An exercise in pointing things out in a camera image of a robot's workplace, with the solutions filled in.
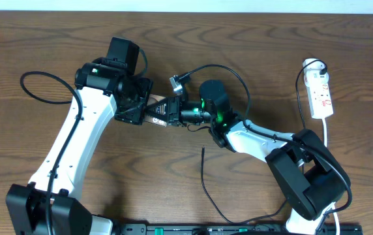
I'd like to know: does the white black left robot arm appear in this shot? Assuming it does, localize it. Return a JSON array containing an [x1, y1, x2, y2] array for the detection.
[[6, 37, 153, 234]]

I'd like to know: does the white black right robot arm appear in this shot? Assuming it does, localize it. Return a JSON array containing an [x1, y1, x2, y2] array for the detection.
[[145, 80, 351, 234]]

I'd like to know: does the white power strip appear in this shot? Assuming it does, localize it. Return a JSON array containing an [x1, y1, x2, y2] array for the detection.
[[303, 58, 333, 119]]

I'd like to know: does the black right camera cable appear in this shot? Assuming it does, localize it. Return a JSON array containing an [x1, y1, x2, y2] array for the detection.
[[178, 63, 353, 235]]

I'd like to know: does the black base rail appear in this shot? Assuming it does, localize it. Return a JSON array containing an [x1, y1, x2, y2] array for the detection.
[[117, 223, 363, 235]]

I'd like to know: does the black charger cable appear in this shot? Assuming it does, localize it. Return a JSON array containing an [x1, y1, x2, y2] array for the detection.
[[200, 58, 329, 226]]

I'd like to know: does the white power strip cord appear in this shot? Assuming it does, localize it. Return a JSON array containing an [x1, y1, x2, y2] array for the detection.
[[321, 117, 341, 235]]

